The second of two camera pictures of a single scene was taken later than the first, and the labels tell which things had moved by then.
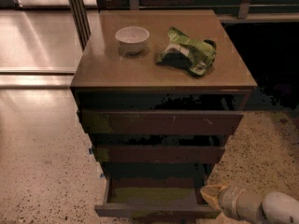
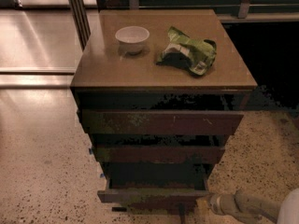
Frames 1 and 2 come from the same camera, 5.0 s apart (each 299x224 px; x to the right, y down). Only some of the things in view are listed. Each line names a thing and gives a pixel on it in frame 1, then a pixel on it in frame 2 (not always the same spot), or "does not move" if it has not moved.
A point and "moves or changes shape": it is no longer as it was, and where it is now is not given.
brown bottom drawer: x=154 y=196 moves or changes shape
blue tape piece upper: x=91 y=150 does not move
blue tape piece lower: x=102 y=175 does not move
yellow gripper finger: x=212 y=194 → x=203 y=212
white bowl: x=132 y=38 does not move
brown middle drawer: x=156 y=153 does not move
